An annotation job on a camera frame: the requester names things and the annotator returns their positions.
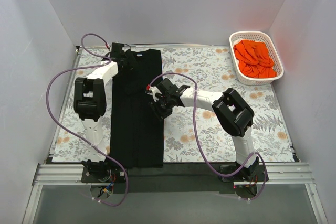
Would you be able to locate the aluminium rail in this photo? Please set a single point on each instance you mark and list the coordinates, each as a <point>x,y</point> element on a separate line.
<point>71,174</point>
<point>178,45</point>

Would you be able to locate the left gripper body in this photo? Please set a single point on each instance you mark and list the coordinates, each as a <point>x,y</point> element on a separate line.
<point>128,61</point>

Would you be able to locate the black t shirt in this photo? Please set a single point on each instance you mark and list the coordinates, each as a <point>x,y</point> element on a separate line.
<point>136,133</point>

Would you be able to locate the white perforated plastic basket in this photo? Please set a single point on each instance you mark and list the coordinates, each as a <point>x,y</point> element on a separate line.
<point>260,37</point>

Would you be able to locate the orange t shirt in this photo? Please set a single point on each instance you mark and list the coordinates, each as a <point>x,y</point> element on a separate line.
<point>254,59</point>

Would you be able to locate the floral patterned table mat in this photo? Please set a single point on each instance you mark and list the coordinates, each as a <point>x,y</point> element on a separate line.
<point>210,69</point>

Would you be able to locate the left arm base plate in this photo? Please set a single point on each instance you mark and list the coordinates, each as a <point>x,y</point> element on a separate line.
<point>91,175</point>

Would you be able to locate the aluminium front rail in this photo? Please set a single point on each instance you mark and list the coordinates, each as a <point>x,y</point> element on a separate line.
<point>71,174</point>

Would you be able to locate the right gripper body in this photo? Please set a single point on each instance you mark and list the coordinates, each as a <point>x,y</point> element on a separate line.
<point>159,106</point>

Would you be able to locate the aluminium back rail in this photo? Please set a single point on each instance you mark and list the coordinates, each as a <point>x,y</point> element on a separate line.
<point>178,45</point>

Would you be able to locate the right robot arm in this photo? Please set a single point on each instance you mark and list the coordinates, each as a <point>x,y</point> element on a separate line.
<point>233,113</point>

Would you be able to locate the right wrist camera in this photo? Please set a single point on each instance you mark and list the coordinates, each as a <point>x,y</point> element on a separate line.
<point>169,87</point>

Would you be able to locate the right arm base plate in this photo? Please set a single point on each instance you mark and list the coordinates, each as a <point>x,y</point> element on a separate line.
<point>245,175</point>

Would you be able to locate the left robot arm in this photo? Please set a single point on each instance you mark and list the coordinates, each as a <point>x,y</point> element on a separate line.
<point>90,105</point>

